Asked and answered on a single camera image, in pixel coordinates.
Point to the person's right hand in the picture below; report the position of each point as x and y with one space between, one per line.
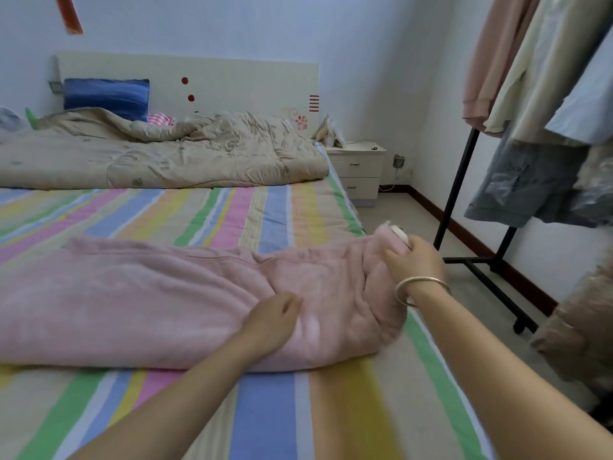
417 258

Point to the person's left hand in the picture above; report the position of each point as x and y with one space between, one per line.
268 321

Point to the pink fleece blanket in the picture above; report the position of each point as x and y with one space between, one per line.
144 302

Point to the person's left forearm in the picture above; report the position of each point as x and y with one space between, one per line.
172 407

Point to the person's right forearm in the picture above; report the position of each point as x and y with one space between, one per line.
517 378

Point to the dark brown baseboard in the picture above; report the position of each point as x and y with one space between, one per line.
479 249

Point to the black clothes rack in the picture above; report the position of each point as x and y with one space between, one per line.
455 196

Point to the white nightstand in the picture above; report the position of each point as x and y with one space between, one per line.
356 172

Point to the striped pastel bed sheet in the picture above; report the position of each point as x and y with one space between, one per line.
192 215

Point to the grey hanging garment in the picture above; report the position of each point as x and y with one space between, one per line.
536 182

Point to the cream plush toy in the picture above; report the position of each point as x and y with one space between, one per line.
329 132

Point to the plastic covered beige coat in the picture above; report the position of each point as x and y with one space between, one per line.
579 326

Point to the beige quilt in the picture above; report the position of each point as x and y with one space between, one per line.
182 148

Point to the pink hanging garment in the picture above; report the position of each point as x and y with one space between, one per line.
498 52

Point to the pink patterned pillow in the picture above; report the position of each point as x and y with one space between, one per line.
160 119

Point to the cream hanging garment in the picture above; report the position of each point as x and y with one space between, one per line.
546 62

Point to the white headboard with red dots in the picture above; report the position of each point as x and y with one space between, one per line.
239 86

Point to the light blue hanging garment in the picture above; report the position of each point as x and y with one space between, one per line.
589 96

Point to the blue pillow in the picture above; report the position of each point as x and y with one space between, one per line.
106 96

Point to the green bottle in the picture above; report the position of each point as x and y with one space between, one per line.
32 119

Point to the small white desk fan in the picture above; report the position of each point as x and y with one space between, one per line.
10 119

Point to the black wall plug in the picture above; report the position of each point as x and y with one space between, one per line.
398 161

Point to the wall switch plate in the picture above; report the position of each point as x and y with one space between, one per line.
56 87

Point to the red wall hanging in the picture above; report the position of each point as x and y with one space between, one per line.
69 12

